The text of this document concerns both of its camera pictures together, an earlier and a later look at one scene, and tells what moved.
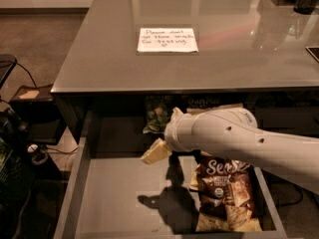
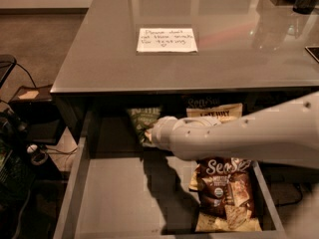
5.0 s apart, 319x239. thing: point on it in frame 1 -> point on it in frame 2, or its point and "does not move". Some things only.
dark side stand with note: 37,113 does not move
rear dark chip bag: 202,102 does not move
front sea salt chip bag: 228,194 does not move
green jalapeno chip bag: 159,110 -> 142,118
